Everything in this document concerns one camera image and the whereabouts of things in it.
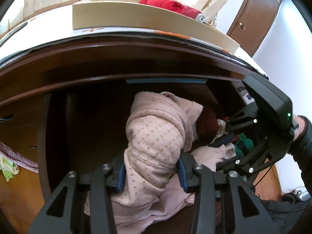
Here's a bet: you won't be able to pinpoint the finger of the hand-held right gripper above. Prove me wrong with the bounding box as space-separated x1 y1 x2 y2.
216 138 275 176
209 104 259 149

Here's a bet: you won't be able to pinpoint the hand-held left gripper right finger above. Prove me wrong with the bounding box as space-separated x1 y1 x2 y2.
177 151 279 234

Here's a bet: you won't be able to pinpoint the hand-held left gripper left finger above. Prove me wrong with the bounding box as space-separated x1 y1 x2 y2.
27 149 127 234

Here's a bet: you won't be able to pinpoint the light pink socks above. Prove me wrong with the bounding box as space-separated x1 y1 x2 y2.
190 143 236 173

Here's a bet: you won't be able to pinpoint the green and black sock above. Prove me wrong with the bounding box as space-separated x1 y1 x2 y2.
233 133 255 156

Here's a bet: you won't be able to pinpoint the dark red sock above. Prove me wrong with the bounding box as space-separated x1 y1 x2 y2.
196 107 220 139

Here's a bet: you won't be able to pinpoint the pink sock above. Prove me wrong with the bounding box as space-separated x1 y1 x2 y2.
84 173 221 234

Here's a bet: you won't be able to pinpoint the pink dotted underwear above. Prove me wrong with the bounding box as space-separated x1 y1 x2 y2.
111 91 204 227

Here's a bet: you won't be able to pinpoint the wooden desk drawer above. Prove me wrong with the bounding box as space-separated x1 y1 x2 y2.
39 79 246 234

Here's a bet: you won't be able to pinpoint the red underwear grey striped band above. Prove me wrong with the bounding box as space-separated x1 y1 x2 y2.
180 5 207 23

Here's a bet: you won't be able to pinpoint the bright red underwear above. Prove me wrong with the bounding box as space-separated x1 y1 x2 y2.
139 0 186 14

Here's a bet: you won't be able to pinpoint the shallow cardboard tray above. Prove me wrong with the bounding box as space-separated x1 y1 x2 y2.
72 0 240 54

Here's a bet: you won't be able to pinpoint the person's right forearm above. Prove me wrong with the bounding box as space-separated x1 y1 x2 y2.
287 120 312 198

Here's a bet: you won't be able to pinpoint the closed side drawer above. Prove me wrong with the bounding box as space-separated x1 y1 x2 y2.
0 100 45 139

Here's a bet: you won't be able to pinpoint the person's right hand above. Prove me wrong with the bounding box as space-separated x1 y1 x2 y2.
292 115 310 142

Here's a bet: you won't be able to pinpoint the person's dark clothing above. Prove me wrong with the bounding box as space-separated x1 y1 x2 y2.
256 192 312 234

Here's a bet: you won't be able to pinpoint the brown wooden door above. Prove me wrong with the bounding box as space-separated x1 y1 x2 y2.
227 0 284 58

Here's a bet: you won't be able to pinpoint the green white cloth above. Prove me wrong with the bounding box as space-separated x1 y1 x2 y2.
0 156 20 182

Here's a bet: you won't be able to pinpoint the dark wooden desk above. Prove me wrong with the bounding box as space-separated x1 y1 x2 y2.
0 33 281 234

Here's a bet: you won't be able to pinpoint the white printed table cover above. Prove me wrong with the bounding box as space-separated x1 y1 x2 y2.
0 12 269 78

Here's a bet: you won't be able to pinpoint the pink fabric strap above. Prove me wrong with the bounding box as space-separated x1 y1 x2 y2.
0 141 38 173

